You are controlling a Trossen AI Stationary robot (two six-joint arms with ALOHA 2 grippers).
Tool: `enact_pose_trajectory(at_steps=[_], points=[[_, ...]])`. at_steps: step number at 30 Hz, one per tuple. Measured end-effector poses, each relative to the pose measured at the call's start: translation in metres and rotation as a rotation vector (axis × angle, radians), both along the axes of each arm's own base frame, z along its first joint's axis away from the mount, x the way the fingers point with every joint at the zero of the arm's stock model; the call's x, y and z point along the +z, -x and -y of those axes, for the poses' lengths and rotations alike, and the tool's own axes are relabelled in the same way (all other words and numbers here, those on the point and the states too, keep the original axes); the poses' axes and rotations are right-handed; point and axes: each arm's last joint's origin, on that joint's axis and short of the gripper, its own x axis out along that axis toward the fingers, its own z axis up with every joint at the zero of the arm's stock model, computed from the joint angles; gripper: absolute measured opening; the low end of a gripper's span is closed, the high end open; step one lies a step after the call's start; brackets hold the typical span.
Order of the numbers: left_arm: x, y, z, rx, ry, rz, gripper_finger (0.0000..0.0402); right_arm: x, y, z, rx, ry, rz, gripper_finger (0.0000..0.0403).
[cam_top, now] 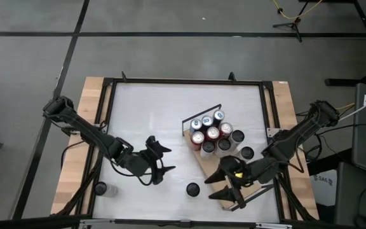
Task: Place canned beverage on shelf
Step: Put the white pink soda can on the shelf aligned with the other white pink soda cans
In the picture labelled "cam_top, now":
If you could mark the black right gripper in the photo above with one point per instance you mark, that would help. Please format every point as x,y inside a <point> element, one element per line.
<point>237,167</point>

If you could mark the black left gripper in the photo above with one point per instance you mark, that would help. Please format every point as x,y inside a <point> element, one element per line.
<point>138,163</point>

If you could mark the white Celsius energy drink can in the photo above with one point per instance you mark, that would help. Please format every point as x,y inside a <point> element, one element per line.
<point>237,136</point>
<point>193,190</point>
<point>207,147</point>
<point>224,144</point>
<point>105,189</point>
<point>247,153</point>

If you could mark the red soda can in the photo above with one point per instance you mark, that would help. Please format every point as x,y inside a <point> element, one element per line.
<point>226,128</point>
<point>212,133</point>
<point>197,138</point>

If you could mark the silver blue Red Bull can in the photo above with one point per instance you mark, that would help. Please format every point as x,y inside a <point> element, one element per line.
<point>195,124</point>
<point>218,115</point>
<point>207,121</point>

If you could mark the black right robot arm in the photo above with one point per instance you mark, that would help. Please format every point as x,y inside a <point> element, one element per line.
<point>288,143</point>

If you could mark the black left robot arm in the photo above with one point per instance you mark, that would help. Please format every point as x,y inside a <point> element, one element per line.
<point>91,133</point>

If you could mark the grey metal mounting plate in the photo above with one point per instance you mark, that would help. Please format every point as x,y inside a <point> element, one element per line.
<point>272,132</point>

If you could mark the white printed box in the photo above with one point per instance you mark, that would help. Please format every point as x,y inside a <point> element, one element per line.
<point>324,186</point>

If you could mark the dark grey cabinet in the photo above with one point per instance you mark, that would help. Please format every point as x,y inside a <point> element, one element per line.
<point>354,191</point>

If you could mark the black desk leg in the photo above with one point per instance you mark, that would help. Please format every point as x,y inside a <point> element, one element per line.
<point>345,82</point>

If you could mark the black tripod stand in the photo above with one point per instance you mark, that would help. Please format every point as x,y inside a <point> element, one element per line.
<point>292,25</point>

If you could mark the wooden shelf with black frame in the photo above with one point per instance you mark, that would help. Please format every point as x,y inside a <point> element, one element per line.
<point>209,163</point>

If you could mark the silver aluminium rail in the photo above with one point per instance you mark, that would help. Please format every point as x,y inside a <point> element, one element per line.
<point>183,224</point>

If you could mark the black frame bracket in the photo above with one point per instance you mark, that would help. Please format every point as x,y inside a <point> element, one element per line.
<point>231,76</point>
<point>124,76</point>

